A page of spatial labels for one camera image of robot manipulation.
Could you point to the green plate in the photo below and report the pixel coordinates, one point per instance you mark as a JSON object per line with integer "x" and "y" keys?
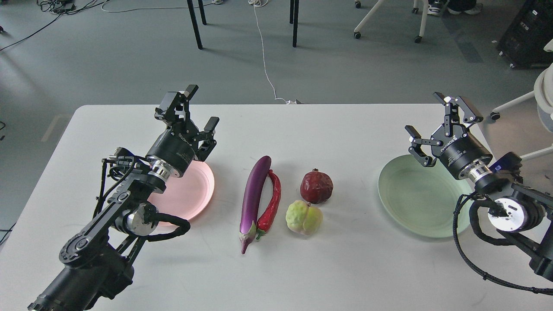
{"x": 420, "y": 199}

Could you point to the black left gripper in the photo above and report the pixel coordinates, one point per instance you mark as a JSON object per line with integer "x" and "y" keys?
{"x": 174, "y": 151}

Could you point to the purple eggplant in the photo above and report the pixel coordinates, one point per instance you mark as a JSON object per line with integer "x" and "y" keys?
{"x": 251, "y": 201}

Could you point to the dark red pomegranate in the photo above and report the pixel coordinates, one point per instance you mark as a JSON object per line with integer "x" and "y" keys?
{"x": 316, "y": 187}

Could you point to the pink plate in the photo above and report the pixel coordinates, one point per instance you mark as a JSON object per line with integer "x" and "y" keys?
{"x": 187, "y": 196}

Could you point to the yellow-green custard apple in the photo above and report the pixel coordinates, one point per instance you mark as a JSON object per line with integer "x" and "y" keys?
{"x": 303, "y": 218}

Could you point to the red chili pepper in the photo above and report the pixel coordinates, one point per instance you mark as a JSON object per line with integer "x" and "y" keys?
{"x": 265, "y": 221}

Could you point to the black equipment case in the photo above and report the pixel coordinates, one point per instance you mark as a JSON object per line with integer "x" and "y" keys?
{"x": 522, "y": 44}

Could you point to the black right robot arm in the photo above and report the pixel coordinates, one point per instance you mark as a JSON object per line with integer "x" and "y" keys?
{"x": 502, "y": 207}

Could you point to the white office chair base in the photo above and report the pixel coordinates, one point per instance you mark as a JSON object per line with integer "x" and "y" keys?
{"x": 380, "y": 15}

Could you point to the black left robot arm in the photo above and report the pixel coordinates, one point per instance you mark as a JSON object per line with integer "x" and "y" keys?
{"x": 98, "y": 260}

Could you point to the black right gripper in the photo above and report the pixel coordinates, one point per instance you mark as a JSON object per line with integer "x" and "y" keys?
{"x": 460, "y": 150}

